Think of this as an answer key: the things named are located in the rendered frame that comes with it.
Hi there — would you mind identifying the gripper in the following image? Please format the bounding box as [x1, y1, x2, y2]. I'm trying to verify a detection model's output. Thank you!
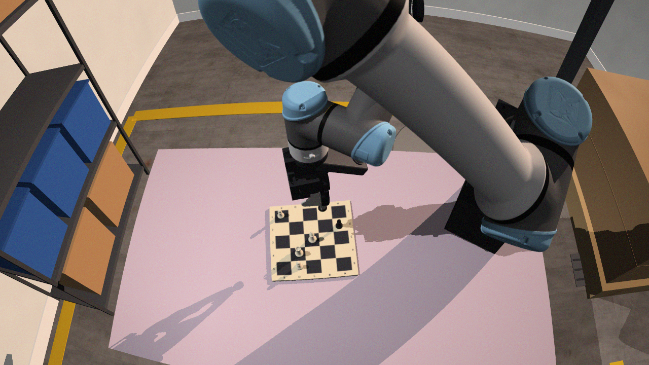
[282, 147, 330, 210]

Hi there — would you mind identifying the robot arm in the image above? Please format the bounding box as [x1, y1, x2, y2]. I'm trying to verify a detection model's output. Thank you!
[198, 0, 592, 252]

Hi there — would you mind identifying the chessboard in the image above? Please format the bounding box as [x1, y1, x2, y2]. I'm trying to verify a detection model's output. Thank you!
[270, 200, 358, 281]

